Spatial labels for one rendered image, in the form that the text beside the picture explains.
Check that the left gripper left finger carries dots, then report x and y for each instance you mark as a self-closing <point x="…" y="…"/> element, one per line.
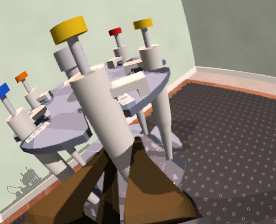
<point x="64" y="205"/>

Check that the white hand pipette with yellow button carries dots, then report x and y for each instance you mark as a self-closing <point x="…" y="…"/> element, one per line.
<point x="97" y="96"/>

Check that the white pipette with blue button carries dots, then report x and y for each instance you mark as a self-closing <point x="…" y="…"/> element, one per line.
<point x="23" y="125"/>

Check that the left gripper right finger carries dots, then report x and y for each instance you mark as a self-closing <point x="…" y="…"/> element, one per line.
<point x="152" y="198"/>

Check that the black perforated breadboard plate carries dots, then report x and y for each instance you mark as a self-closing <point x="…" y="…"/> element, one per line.
<point x="229" y="143"/>

